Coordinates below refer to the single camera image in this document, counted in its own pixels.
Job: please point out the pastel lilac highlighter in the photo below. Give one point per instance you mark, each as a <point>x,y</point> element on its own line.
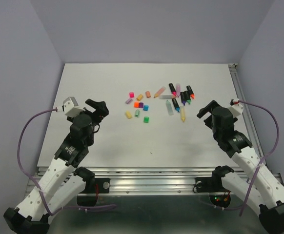
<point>178,89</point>

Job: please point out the aluminium right rail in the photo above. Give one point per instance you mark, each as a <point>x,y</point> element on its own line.
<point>250,127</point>

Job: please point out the pastel orange highlighter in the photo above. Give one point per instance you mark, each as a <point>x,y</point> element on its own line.
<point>159,92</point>

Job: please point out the clear orange-tip highlighter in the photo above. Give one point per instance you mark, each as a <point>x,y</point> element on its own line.
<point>167,96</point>

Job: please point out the pink black highlighter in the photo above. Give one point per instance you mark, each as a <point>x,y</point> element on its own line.
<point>172,89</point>

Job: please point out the blue black highlighter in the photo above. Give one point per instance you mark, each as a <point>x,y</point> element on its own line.
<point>176,105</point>

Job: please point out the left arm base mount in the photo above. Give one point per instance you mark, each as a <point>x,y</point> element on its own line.
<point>94,186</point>

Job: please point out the pastel green highlighter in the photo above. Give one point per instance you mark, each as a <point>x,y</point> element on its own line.
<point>169,108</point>

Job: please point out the blue pen cap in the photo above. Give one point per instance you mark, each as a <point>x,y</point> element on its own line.
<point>145,108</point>

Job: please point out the aluminium rail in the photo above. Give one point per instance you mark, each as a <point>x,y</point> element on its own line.
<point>151,181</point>
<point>250,127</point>

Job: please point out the purple black highlighter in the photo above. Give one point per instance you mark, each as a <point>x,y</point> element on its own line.
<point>183,99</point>

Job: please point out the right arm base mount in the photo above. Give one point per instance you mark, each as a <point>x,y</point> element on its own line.
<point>213,184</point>

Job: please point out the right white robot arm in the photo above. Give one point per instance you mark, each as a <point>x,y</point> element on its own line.
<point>264,194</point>

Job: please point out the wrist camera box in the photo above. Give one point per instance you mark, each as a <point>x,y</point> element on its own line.
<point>236,110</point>
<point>71,107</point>

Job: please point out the aluminium front rail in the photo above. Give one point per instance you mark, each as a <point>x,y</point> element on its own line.
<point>151,181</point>

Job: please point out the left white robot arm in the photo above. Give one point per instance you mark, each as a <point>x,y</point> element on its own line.
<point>64,177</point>

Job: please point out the pastel yellow highlighter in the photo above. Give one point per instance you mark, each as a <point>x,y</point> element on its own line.
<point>182,113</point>

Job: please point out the pastel green pen cap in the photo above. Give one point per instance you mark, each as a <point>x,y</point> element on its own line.
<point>137,113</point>

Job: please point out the orange black highlighter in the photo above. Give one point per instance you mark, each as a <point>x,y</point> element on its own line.
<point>190,91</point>

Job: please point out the pastel yellow pen cap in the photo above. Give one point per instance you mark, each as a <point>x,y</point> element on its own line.
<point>128,115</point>

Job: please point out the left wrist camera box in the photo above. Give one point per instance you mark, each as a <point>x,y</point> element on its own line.
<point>71,107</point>

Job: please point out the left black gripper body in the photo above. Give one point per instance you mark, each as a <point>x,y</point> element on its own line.
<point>96,122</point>

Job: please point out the pastel orange pen cap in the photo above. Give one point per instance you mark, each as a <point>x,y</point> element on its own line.
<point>139,97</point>

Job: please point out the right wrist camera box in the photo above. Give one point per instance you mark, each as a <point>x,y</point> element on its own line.
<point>236,110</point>

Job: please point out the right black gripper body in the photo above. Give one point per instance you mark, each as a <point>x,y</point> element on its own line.
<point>209,122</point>

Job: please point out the lilac pen cap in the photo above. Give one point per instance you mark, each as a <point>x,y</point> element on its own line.
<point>129,101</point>

